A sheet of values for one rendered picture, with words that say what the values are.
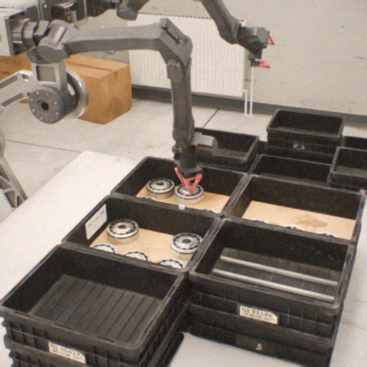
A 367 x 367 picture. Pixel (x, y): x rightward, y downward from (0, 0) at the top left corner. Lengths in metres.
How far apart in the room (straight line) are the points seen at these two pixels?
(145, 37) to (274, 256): 0.76
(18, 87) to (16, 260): 0.67
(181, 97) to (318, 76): 3.11
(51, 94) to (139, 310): 0.86
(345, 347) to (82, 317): 0.73
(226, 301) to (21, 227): 0.96
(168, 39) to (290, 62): 3.26
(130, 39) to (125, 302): 0.72
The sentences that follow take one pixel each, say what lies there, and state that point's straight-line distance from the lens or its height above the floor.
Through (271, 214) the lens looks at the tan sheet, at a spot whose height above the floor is 0.83.
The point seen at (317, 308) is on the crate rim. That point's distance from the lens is 1.50.
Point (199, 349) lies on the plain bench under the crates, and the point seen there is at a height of 0.70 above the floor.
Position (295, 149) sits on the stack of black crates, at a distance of 3.24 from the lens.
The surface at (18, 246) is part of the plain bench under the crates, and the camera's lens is 2.15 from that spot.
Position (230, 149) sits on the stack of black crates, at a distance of 3.19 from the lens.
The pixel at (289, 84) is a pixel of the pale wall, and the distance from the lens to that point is 4.82.
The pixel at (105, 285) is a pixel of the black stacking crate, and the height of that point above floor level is 0.83.
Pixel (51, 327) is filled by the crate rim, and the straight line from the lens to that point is 1.46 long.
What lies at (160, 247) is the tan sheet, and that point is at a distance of 1.83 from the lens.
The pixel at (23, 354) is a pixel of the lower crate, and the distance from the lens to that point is 1.61.
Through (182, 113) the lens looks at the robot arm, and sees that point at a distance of 1.79.
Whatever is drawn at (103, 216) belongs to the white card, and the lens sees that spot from 1.90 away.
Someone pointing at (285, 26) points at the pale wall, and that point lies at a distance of 4.70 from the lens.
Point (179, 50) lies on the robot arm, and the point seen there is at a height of 1.45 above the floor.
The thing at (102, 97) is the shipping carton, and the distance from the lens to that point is 4.69.
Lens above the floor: 1.90
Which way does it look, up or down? 29 degrees down
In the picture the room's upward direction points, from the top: 1 degrees counter-clockwise
